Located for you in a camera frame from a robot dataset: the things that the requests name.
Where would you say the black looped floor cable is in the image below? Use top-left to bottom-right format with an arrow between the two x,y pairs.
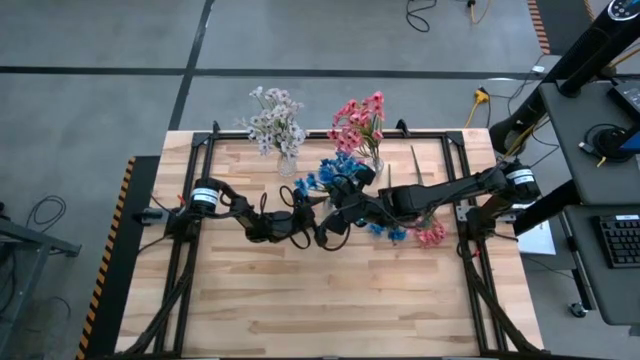
404,0 -> 439,34

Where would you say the black keyboard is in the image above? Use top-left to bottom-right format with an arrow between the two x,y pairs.
592,213 -> 640,270

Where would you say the thin black cable loop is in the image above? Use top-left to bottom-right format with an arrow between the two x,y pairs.
24,194 -> 69,232

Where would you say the black mat yellow striped edge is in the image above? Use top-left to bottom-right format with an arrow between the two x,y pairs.
74,155 -> 161,360

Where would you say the black desk beam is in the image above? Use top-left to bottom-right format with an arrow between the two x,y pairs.
512,178 -> 584,237

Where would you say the yellow extension cable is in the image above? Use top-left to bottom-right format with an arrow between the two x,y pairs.
463,86 -> 492,129

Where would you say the grey desk with laptop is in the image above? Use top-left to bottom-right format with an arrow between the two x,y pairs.
538,78 -> 640,206

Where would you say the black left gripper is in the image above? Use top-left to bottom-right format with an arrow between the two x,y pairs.
245,196 -> 329,245

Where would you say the dark laptop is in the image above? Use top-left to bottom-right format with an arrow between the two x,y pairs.
607,78 -> 640,124

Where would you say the black aluminium rig frame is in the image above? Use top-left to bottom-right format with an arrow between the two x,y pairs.
117,119 -> 546,360

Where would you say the grey metal cart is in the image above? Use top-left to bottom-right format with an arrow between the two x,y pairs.
0,199 -> 83,360

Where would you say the yellow cable with black plug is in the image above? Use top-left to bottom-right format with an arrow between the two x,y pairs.
467,0 -> 494,25

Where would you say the grey desk with keyboard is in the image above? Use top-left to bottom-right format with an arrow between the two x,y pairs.
562,203 -> 640,327

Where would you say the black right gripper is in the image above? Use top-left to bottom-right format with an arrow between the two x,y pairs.
324,174 -> 401,237

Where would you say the dark mat orange striped edge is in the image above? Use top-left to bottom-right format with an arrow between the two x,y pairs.
526,0 -> 601,56

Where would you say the white paper sheet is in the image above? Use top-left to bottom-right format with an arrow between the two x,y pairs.
504,198 -> 557,257

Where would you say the flared clear glass vase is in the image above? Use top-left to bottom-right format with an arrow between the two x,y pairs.
276,152 -> 301,179

